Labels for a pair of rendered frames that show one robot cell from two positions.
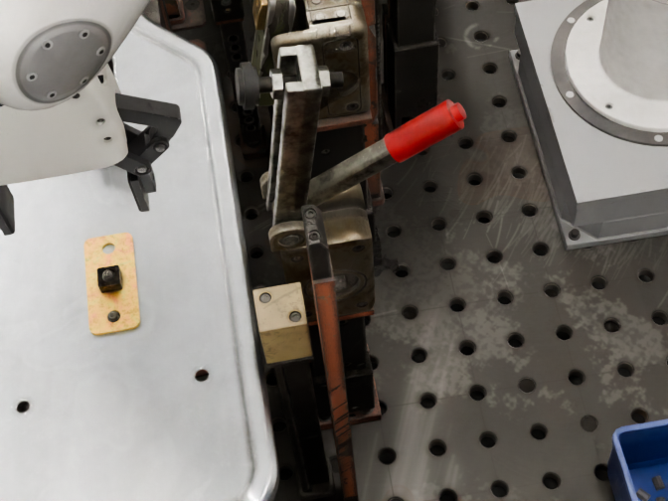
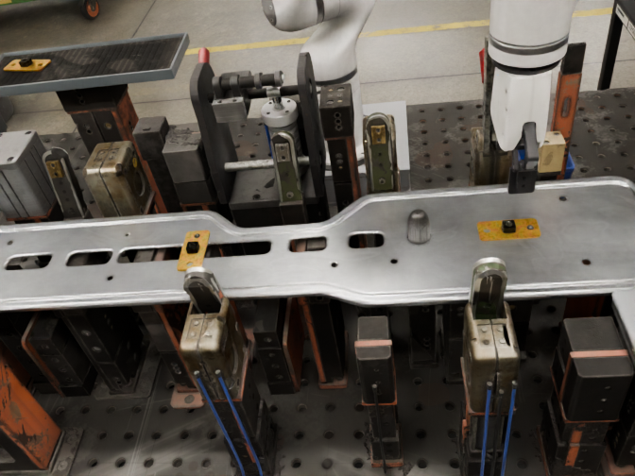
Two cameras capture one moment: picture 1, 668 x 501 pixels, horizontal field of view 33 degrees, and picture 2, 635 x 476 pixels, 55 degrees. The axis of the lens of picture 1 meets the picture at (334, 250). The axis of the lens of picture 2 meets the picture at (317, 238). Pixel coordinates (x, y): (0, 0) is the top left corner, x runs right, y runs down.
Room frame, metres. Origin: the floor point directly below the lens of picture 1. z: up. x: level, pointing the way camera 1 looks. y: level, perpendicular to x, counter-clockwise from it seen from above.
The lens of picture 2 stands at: (0.53, 0.83, 1.63)
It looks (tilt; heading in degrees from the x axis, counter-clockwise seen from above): 43 degrees down; 285
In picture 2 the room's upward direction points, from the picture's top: 11 degrees counter-clockwise
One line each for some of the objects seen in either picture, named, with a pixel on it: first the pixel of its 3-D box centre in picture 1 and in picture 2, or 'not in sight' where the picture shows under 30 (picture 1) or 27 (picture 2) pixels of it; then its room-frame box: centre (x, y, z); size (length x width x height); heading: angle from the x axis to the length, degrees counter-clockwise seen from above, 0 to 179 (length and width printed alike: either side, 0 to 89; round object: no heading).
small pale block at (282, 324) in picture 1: (300, 409); (538, 227); (0.36, 0.04, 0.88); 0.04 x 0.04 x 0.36; 4
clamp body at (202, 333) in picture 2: not in sight; (234, 395); (0.82, 0.38, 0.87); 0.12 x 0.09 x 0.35; 94
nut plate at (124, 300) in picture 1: (109, 279); (508, 227); (0.43, 0.17, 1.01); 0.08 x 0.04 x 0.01; 4
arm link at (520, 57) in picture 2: not in sight; (526, 41); (0.43, 0.17, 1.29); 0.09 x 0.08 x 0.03; 94
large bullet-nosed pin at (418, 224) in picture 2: not in sight; (419, 228); (0.55, 0.18, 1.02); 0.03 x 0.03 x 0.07
